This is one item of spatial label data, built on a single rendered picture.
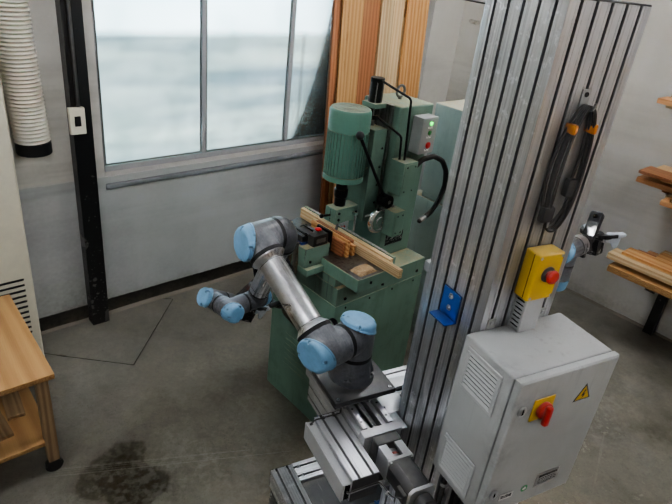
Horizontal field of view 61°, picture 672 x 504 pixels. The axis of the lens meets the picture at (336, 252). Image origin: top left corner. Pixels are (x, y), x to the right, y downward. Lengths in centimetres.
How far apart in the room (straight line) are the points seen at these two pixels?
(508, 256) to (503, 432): 43
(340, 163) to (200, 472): 146
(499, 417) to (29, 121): 231
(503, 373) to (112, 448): 192
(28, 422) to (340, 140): 175
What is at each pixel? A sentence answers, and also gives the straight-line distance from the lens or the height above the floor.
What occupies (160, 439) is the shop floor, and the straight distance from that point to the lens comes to 287.
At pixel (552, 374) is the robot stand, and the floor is 123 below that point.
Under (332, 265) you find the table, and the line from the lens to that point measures 240.
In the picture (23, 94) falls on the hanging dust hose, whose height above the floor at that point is 137.
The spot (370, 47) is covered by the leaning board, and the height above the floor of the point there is 153.
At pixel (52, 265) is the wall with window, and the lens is 343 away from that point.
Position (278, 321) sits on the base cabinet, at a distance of 286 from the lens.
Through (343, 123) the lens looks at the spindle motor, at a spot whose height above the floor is 146.
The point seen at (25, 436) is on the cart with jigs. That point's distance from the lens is 275.
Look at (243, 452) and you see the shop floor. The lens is 279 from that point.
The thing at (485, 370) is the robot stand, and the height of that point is 119.
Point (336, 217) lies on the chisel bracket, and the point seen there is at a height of 103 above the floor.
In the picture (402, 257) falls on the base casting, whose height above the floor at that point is 80.
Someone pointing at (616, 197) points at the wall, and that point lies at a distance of 435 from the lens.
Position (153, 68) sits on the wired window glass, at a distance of 337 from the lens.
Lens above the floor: 205
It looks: 27 degrees down
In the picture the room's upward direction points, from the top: 7 degrees clockwise
